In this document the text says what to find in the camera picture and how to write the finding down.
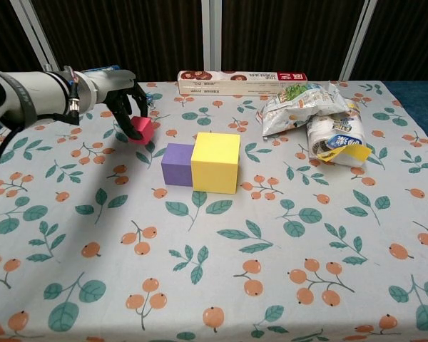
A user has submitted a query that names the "crumpled white blue package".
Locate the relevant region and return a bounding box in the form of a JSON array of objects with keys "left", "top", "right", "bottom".
[{"left": 305, "top": 99, "right": 373, "bottom": 168}]

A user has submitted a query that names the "medium purple cube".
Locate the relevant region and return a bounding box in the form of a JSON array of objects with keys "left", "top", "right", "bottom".
[{"left": 160, "top": 142, "right": 195, "bottom": 187}]

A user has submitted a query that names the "large yellow cube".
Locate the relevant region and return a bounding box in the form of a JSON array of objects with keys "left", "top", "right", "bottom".
[{"left": 190, "top": 132, "right": 241, "bottom": 195}]

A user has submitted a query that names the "long white red wrap box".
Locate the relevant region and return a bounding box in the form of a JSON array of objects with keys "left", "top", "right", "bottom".
[{"left": 177, "top": 70, "right": 310, "bottom": 96}]

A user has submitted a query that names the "crumpled silver snack bag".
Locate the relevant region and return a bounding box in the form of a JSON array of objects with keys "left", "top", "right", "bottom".
[{"left": 255, "top": 82, "right": 347, "bottom": 138}]

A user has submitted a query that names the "floral print tablecloth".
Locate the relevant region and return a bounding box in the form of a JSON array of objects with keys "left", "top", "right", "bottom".
[{"left": 0, "top": 81, "right": 428, "bottom": 342}]

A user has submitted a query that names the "dark ribbed partition panel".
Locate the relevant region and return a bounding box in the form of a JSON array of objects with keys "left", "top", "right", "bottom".
[
  {"left": 0, "top": 0, "right": 47, "bottom": 74},
  {"left": 30, "top": 0, "right": 210, "bottom": 83},
  {"left": 220, "top": 0, "right": 365, "bottom": 82},
  {"left": 349, "top": 0, "right": 428, "bottom": 82}
]

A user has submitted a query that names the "blue cookie box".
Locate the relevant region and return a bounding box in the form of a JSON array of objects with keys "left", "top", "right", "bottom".
[{"left": 80, "top": 63, "right": 121, "bottom": 74}]

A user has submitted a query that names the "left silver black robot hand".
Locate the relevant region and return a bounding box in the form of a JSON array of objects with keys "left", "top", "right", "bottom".
[{"left": 91, "top": 69, "right": 149, "bottom": 140}]

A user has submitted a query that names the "white partition post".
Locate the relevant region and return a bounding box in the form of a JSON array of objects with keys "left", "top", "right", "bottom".
[
  {"left": 200, "top": 0, "right": 224, "bottom": 72},
  {"left": 338, "top": 0, "right": 377, "bottom": 82},
  {"left": 12, "top": 0, "right": 63, "bottom": 72}
]

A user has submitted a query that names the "small pink cube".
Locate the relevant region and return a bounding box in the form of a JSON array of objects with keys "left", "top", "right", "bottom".
[{"left": 129, "top": 115, "right": 154, "bottom": 145}]

